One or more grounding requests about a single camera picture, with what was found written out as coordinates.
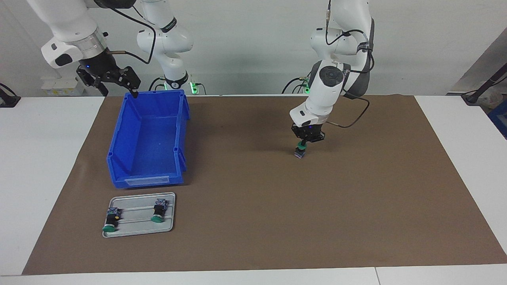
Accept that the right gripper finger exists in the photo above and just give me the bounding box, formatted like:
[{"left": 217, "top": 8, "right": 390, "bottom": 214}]
[
  {"left": 76, "top": 67, "right": 109, "bottom": 97},
  {"left": 117, "top": 66, "right": 141, "bottom": 99}
]

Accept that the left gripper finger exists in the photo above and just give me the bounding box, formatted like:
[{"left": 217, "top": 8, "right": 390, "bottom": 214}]
[
  {"left": 292, "top": 127, "right": 306, "bottom": 148},
  {"left": 305, "top": 133, "right": 326, "bottom": 148}
]

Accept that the green button with yellow dot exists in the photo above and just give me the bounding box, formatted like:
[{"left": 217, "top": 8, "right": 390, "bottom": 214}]
[{"left": 102, "top": 207, "right": 122, "bottom": 233}]

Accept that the white cardboard box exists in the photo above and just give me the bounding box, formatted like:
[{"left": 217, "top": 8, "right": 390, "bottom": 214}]
[{"left": 41, "top": 76, "right": 86, "bottom": 97}]

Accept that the blue plastic storage bin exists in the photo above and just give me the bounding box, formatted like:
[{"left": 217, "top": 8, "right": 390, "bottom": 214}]
[{"left": 106, "top": 89, "right": 190, "bottom": 189}]

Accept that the brown table mat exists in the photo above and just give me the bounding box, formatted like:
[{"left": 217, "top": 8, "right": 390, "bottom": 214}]
[{"left": 22, "top": 94, "right": 507, "bottom": 276}]

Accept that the grey metal tray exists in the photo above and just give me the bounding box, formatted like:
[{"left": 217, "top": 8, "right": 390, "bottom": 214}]
[{"left": 102, "top": 192, "right": 176, "bottom": 238}]

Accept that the black stand pole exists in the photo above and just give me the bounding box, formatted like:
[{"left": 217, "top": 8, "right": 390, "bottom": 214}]
[{"left": 461, "top": 63, "right": 507, "bottom": 105}]

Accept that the blue crate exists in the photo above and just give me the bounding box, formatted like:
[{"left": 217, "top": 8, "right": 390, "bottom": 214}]
[{"left": 488, "top": 99, "right": 507, "bottom": 139}]

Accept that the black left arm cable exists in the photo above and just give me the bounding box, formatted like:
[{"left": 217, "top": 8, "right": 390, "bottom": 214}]
[{"left": 325, "top": 0, "right": 375, "bottom": 129}]

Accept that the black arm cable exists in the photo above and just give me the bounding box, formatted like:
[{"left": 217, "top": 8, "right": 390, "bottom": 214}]
[
  {"left": 109, "top": 6, "right": 156, "bottom": 65},
  {"left": 325, "top": 0, "right": 375, "bottom": 129}
]

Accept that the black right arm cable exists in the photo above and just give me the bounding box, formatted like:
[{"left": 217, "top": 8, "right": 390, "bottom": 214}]
[{"left": 109, "top": 6, "right": 156, "bottom": 65}]

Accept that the black left base cable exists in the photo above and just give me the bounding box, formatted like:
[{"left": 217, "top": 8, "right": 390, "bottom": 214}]
[{"left": 282, "top": 59, "right": 319, "bottom": 94}]

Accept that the black clamp mount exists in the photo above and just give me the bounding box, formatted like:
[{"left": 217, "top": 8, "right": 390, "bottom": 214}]
[{"left": 0, "top": 83, "right": 21, "bottom": 108}]

